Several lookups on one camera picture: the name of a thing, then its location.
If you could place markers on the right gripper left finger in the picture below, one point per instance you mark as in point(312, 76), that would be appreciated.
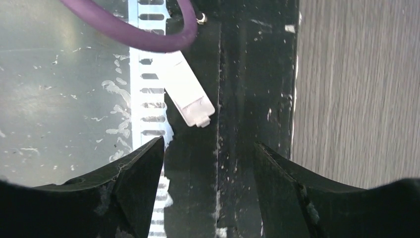
point(114, 201)

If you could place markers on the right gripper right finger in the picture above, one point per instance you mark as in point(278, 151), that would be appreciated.
point(298, 203)

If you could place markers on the white battery cover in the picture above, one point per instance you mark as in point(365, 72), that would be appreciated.
point(184, 89)

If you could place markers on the slotted cable duct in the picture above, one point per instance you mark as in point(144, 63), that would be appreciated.
point(148, 109)

